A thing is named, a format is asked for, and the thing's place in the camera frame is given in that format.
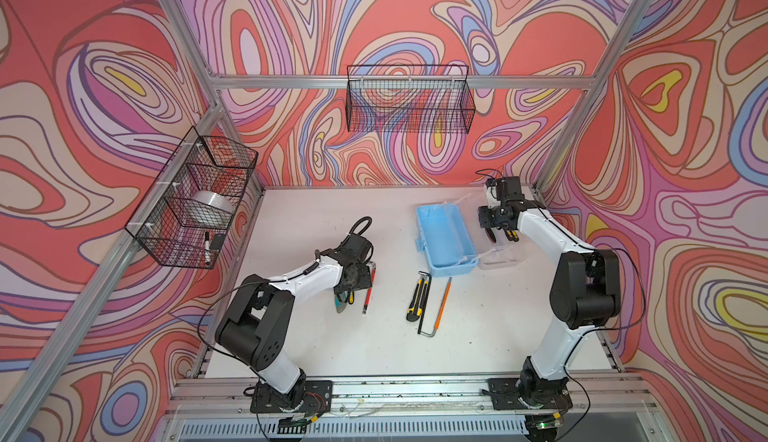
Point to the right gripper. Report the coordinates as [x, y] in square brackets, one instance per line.
[483, 217]

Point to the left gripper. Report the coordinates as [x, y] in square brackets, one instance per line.
[364, 270]

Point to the red hex key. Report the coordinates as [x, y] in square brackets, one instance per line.
[368, 292]

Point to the blue plastic tool box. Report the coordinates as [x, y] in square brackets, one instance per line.
[454, 243]

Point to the yellow black utility knife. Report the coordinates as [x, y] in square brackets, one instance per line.
[415, 306]

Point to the teal utility knife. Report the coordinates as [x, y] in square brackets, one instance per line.
[340, 302]

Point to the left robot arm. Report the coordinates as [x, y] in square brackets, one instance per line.
[254, 326]

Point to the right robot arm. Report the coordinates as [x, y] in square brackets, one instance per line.
[585, 293]

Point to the black hex key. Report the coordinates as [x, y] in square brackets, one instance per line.
[424, 300]

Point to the silver tape roll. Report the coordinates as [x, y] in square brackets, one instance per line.
[214, 200]

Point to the back wire basket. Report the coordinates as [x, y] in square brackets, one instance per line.
[409, 98]

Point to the wire basket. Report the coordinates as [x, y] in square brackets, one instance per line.
[409, 98]
[172, 230]

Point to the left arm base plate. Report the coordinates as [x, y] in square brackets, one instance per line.
[310, 398]

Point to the left wire basket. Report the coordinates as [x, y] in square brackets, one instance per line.
[172, 230]

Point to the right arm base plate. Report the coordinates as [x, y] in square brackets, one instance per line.
[517, 394]

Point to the aluminium front rail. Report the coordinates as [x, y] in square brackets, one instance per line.
[596, 406]

